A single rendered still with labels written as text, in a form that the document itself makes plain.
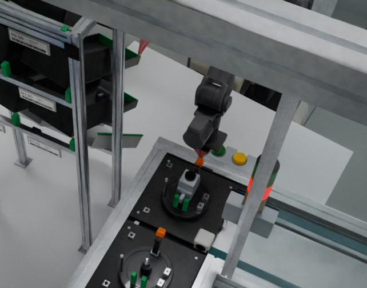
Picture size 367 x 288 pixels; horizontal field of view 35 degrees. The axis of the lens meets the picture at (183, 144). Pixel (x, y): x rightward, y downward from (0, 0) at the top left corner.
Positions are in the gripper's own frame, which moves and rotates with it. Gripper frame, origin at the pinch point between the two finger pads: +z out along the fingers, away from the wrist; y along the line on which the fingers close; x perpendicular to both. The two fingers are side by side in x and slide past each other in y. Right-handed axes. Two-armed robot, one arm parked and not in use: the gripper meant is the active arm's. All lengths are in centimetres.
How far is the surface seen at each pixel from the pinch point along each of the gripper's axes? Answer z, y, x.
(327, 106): -99, 24, -65
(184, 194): 2.1, 0.7, -12.9
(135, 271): 7.3, -2.0, -36.5
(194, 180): -1.9, 1.9, -10.2
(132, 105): -14.1, -20.1, -4.1
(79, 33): -60, -19, -30
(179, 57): 108, -59, 139
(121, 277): 7.3, -4.4, -39.6
